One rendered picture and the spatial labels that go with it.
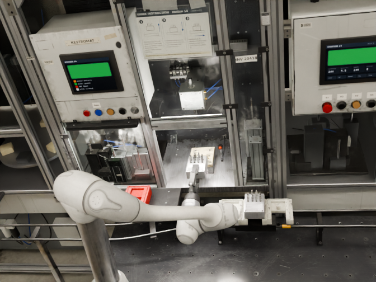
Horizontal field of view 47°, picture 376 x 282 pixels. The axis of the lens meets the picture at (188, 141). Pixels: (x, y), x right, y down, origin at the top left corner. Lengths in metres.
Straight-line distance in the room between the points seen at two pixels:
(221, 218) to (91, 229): 0.54
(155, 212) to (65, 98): 0.77
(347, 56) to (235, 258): 1.10
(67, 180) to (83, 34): 0.66
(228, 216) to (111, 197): 0.60
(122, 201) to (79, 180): 0.18
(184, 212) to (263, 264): 0.64
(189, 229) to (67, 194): 0.60
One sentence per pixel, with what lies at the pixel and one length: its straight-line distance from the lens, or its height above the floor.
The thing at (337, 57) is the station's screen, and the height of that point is 1.63.
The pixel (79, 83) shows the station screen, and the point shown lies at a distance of 2.03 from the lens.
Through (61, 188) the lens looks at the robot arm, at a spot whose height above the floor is 1.49.
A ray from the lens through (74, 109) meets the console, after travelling 2.15.
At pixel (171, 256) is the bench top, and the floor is 0.68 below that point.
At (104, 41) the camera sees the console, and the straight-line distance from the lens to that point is 1.92.
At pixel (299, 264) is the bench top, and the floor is 0.68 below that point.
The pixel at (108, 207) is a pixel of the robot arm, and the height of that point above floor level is 1.49.
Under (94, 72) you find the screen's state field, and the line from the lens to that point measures 1.98.
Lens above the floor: 2.46
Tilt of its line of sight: 36 degrees down
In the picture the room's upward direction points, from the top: 11 degrees counter-clockwise
